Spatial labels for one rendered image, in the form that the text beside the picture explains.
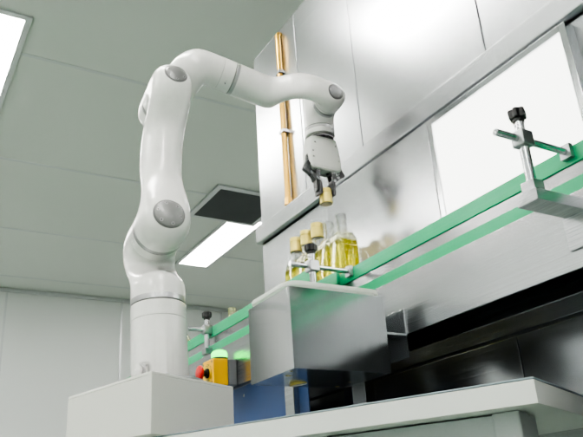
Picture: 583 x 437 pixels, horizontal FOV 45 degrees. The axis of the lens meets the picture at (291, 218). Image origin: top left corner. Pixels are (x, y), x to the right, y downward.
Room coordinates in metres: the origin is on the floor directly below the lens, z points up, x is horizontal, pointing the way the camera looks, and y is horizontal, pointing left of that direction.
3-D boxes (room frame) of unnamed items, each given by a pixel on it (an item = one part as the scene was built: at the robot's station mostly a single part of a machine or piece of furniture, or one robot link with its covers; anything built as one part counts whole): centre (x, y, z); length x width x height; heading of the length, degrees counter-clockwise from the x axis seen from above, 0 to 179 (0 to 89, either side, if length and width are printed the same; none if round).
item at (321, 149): (1.73, -0.10, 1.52); 0.10 x 0.07 x 0.11; 122
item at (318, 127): (1.73, -0.10, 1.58); 0.09 x 0.08 x 0.03; 122
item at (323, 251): (1.73, -0.10, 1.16); 0.06 x 0.06 x 0.21; 31
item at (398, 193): (1.56, -0.36, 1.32); 0.90 x 0.03 x 0.34; 31
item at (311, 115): (1.72, -0.10, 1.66); 0.09 x 0.08 x 0.13; 25
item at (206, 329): (2.03, 0.29, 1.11); 0.07 x 0.04 x 0.13; 121
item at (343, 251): (1.68, -0.13, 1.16); 0.06 x 0.06 x 0.21; 33
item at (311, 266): (1.54, -0.06, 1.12); 0.17 x 0.03 x 0.12; 121
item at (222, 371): (1.87, 0.22, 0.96); 0.07 x 0.07 x 0.07; 31
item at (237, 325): (2.31, 0.42, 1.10); 1.75 x 0.01 x 0.08; 31
